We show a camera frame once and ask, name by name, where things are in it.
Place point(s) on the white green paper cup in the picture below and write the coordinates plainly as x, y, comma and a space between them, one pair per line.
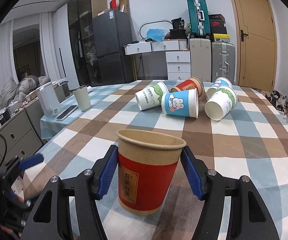
151, 96

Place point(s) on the red kraft paper cup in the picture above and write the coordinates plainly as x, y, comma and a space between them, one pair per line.
147, 162

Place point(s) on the checkered tablecloth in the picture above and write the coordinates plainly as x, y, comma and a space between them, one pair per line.
251, 140

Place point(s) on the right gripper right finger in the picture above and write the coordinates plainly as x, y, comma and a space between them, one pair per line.
249, 218

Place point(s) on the blue plastic bag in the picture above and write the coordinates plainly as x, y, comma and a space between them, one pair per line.
157, 35

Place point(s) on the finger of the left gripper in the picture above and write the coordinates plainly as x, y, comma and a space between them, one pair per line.
30, 162

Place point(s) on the silver suitcase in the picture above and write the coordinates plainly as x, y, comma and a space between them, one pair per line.
223, 61

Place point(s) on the wooden door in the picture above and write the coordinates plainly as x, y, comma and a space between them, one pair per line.
256, 44

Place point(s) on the stacked shoe boxes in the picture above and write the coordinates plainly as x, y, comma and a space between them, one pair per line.
218, 28

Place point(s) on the grey drawer cabinet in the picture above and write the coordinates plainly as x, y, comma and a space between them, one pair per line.
22, 133

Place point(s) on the blue rabbit paper cup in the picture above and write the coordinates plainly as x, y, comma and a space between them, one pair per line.
183, 103

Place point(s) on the grey bedding pile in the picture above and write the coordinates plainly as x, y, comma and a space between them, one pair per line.
12, 91

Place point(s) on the blue white cup far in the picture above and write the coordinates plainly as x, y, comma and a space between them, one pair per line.
220, 81

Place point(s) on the red kraft cup far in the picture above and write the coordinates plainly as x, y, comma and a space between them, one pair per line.
190, 83

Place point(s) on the teal suitcase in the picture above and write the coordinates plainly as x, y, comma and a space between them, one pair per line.
199, 18

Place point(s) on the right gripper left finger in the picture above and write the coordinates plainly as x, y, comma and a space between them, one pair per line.
50, 216

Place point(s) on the smartphone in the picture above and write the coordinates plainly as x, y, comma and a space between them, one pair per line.
67, 112

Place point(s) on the beige tumbler mug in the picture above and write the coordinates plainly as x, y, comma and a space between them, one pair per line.
82, 98

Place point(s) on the white drawer desk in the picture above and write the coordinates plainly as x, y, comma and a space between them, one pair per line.
168, 59

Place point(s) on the dark glass cabinet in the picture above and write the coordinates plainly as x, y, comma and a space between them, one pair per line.
80, 16

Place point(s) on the black refrigerator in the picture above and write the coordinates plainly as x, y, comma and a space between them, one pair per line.
112, 31

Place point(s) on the white device box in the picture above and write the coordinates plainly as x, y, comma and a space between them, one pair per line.
48, 100

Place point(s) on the white green tree cup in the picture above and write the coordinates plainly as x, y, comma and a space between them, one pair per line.
223, 100

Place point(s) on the black bag on desk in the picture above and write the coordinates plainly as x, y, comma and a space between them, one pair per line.
178, 31

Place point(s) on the beige suitcase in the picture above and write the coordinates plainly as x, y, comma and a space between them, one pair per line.
200, 59

